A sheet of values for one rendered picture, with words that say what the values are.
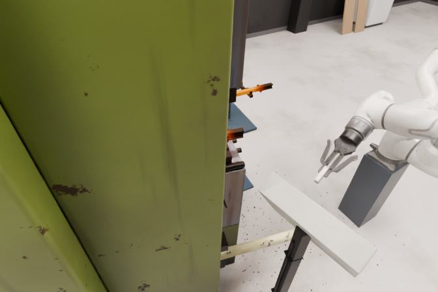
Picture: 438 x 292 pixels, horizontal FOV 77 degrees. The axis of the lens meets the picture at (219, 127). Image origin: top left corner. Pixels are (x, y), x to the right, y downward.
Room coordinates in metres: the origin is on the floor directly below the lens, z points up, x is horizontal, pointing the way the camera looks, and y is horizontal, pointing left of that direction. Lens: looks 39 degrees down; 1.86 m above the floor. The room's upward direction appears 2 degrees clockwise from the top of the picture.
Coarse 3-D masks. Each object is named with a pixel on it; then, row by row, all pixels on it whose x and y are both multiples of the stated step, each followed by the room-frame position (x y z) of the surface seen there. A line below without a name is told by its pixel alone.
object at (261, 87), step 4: (264, 84) 1.59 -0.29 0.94; (268, 84) 1.59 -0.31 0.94; (272, 84) 1.60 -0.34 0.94; (248, 88) 1.54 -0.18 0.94; (252, 88) 1.55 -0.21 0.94; (256, 88) 1.55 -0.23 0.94; (260, 88) 1.55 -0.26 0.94; (264, 88) 1.58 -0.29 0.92; (268, 88) 1.58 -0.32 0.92; (240, 92) 1.49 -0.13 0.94; (244, 92) 1.50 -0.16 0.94; (248, 92) 1.51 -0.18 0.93; (252, 92) 1.53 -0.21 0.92; (260, 92) 1.54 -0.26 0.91
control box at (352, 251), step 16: (272, 176) 0.59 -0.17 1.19; (272, 192) 0.54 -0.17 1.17; (288, 192) 0.53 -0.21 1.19; (288, 208) 0.49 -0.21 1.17; (304, 208) 0.48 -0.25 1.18; (320, 208) 0.47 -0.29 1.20; (304, 224) 0.44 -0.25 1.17; (320, 224) 0.43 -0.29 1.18; (336, 224) 0.42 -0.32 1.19; (320, 240) 0.39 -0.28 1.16; (336, 240) 0.39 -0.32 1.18; (352, 240) 0.38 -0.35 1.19; (336, 256) 0.36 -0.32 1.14; (352, 256) 0.35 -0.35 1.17; (368, 256) 0.34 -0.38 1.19; (352, 272) 0.36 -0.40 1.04
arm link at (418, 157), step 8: (416, 144) 1.18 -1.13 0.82; (424, 144) 1.14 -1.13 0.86; (432, 144) 1.12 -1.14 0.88; (416, 152) 1.14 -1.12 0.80; (424, 152) 1.11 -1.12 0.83; (432, 152) 1.08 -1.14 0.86; (408, 160) 1.15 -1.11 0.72; (416, 160) 1.12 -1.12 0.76; (424, 160) 1.09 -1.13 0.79; (432, 160) 1.06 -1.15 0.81; (424, 168) 1.08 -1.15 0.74; (432, 168) 1.05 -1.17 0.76; (432, 176) 1.05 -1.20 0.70
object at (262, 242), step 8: (288, 232) 0.72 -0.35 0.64; (256, 240) 0.68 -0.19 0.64; (264, 240) 0.68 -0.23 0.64; (272, 240) 0.68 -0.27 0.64; (280, 240) 0.69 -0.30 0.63; (288, 240) 0.69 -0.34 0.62; (232, 248) 0.63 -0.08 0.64; (240, 248) 0.64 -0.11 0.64; (248, 248) 0.64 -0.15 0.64; (256, 248) 0.64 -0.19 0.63; (224, 256) 0.60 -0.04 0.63; (232, 256) 0.61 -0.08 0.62
